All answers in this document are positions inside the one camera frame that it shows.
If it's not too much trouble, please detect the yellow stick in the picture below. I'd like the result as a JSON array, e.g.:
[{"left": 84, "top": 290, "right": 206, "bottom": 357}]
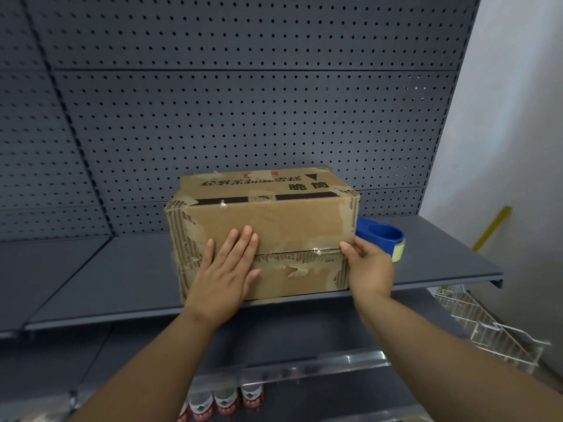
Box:
[{"left": 473, "top": 206, "right": 513, "bottom": 253}]

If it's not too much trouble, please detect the grey pegboard back panel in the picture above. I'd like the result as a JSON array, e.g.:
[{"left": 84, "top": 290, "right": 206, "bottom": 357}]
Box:
[
  {"left": 22, "top": 0, "right": 483, "bottom": 236},
  {"left": 0, "top": 0, "right": 115, "bottom": 242}
]

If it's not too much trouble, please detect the person's left hand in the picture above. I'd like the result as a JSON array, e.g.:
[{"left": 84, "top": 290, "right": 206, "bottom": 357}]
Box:
[{"left": 182, "top": 224, "right": 261, "bottom": 330}]

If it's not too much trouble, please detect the person's right forearm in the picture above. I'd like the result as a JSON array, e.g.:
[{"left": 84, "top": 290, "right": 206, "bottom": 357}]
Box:
[{"left": 351, "top": 290, "right": 563, "bottom": 422}]

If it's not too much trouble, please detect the grey shelf with clear rail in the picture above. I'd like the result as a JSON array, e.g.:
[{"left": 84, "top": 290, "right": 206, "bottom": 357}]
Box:
[
  {"left": 72, "top": 287, "right": 472, "bottom": 407},
  {"left": 0, "top": 327, "right": 115, "bottom": 409}
]

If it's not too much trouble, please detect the person's left forearm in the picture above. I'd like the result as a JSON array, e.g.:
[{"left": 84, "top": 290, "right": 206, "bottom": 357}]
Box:
[{"left": 68, "top": 305, "right": 229, "bottom": 422}]

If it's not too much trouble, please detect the brown cardboard box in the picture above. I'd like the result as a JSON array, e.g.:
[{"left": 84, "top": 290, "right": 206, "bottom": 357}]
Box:
[{"left": 165, "top": 166, "right": 361, "bottom": 306}]

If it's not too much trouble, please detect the row of red-label water bottles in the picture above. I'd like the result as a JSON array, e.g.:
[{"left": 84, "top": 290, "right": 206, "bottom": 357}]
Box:
[{"left": 178, "top": 382, "right": 264, "bottom": 422}]

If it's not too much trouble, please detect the white wire basket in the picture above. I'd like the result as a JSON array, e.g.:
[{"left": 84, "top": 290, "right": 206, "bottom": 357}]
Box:
[{"left": 429, "top": 287, "right": 553, "bottom": 376}]

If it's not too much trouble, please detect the person's right hand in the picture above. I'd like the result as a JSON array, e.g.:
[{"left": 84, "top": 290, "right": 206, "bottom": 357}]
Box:
[{"left": 339, "top": 236, "right": 396, "bottom": 300}]

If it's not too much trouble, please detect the blue tape dispenser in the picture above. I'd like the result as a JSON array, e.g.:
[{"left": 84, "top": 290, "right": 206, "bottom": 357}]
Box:
[{"left": 354, "top": 216, "right": 406, "bottom": 263}]

